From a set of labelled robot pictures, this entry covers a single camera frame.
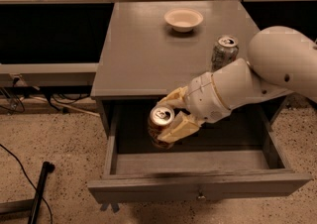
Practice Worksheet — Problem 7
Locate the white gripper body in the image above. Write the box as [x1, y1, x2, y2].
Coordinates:
[184, 72, 231, 123]

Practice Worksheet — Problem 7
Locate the green white soda can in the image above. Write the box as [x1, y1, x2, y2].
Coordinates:
[211, 35, 239, 71]

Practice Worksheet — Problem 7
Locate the open grey top drawer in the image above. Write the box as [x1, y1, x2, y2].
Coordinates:
[88, 103, 313, 204]

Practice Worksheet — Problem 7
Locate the cable bundle under rail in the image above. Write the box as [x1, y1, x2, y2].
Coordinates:
[0, 75, 100, 118]

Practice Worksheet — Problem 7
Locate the black floor cable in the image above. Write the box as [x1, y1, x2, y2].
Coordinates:
[0, 143, 53, 224]

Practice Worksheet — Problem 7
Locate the white bowl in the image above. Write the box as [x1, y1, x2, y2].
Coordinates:
[164, 8, 203, 33]

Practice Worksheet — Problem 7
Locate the grey cabinet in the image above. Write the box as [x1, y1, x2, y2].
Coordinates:
[90, 0, 298, 137]

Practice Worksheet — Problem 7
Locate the black metal stand leg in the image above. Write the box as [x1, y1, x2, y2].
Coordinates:
[0, 162, 54, 224]

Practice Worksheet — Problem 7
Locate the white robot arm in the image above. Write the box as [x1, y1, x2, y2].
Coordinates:
[155, 26, 317, 144]

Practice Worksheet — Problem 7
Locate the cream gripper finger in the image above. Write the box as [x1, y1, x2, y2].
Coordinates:
[158, 111, 204, 144]
[158, 86, 187, 109]

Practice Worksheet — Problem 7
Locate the orange soda can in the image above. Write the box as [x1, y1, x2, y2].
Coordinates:
[148, 104, 174, 149]

